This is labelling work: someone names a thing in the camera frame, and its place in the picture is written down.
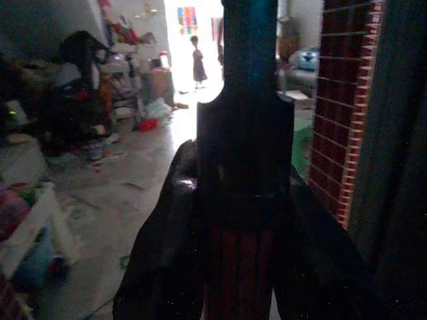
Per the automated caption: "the red brick pillar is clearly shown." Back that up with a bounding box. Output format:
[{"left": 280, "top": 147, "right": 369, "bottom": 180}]
[{"left": 308, "top": 0, "right": 386, "bottom": 229}]

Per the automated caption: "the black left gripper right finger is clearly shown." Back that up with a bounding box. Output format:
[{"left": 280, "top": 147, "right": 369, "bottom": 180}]
[{"left": 272, "top": 165, "right": 396, "bottom": 320}]

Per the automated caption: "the brown cardboard box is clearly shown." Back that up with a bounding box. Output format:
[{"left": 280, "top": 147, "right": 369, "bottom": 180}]
[{"left": 278, "top": 35, "right": 301, "bottom": 61}]

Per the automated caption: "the light blue plush seat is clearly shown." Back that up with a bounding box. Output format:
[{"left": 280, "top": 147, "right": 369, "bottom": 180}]
[{"left": 287, "top": 48, "right": 320, "bottom": 88}]

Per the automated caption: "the child in dark dress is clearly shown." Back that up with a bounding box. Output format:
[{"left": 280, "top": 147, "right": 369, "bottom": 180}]
[{"left": 188, "top": 35, "right": 209, "bottom": 89}]

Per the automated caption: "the red handled broom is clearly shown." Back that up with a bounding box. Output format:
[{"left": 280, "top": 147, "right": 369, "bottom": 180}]
[{"left": 195, "top": 0, "right": 296, "bottom": 320}]

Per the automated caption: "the black chair with clothes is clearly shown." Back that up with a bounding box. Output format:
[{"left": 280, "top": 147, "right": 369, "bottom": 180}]
[{"left": 58, "top": 30, "right": 113, "bottom": 94}]

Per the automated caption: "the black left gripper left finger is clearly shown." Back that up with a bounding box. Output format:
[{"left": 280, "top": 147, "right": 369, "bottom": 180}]
[{"left": 112, "top": 139, "right": 208, "bottom": 320}]

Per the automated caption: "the red plastic tub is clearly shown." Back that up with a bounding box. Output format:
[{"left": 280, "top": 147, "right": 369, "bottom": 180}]
[{"left": 137, "top": 117, "right": 158, "bottom": 132}]

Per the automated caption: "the colourful hanging banner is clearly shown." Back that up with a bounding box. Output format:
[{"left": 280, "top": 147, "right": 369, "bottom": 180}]
[{"left": 175, "top": 5, "right": 198, "bottom": 35}]

